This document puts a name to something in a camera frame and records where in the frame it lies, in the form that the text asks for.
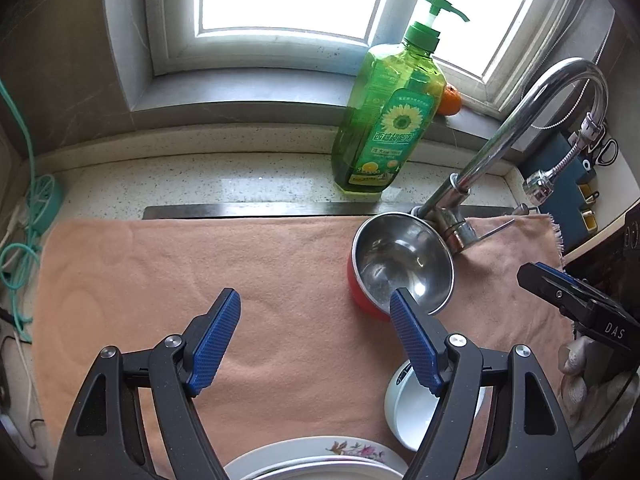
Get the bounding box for orange fruit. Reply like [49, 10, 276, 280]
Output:
[436, 84, 462, 116]

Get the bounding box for steel bowl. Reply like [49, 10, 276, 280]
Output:
[347, 212, 456, 323]

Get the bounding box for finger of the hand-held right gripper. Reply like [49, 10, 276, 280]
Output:
[517, 261, 640, 356]

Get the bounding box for floral ceramic plate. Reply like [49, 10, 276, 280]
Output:
[223, 436, 408, 480]

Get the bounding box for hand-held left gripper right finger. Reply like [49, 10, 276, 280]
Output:
[389, 287, 583, 480]

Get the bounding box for person's right hand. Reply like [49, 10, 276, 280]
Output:
[557, 335, 640, 431]

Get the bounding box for white power plug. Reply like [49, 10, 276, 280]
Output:
[5, 202, 31, 241]

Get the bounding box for teal power cable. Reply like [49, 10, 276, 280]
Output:
[0, 77, 56, 328]

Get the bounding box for small white bowl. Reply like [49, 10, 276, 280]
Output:
[384, 360, 486, 452]

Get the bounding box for green dish soap bottle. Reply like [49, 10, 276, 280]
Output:
[331, 0, 471, 198]

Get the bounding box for teal round power strip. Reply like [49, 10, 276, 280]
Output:
[30, 174, 63, 233]

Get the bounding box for chrome faucet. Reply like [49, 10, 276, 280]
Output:
[410, 57, 610, 256]

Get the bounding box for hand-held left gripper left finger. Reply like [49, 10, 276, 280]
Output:
[52, 287, 242, 480]

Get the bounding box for blue knife holder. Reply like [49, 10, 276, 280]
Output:
[525, 132, 601, 256]

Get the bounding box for white ceramic plate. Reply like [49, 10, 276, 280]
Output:
[235, 455, 401, 480]

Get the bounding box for black scissors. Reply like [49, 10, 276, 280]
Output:
[585, 135, 618, 168]

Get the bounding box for pink towel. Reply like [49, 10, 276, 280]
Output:
[31, 212, 576, 480]

